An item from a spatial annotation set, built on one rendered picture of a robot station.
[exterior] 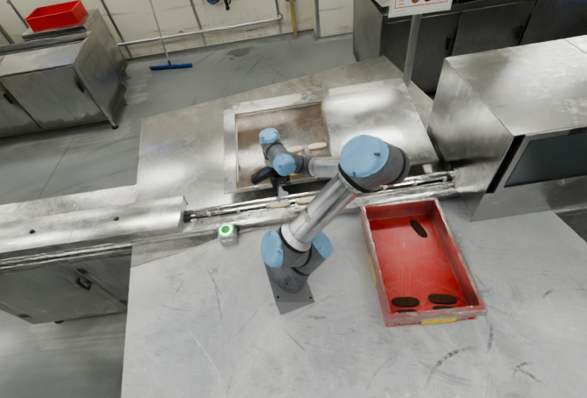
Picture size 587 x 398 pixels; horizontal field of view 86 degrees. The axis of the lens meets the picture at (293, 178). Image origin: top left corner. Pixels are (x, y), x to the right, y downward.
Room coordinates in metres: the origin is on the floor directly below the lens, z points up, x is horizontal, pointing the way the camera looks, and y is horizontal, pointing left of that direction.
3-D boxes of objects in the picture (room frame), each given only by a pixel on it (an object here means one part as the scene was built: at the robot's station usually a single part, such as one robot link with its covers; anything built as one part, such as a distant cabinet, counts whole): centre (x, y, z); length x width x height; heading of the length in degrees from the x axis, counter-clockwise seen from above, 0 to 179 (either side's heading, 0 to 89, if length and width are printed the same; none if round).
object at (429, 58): (3.02, -1.88, 0.51); 1.93 x 1.05 x 1.02; 88
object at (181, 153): (1.46, -0.02, 0.41); 1.80 x 1.16 x 0.82; 99
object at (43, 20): (4.05, 2.28, 0.93); 0.51 x 0.36 x 0.13; 92
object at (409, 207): (0.55, -0.40, 0.87); 0.49 x 0.34 x 0.10; 175
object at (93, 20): (4.05, 2.28, 0.44); 0.70 x 0.55 x 0.87; 88
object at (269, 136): (0.93, 0.06, 1.23); 0.09 x 0.08 x 0.11; 18
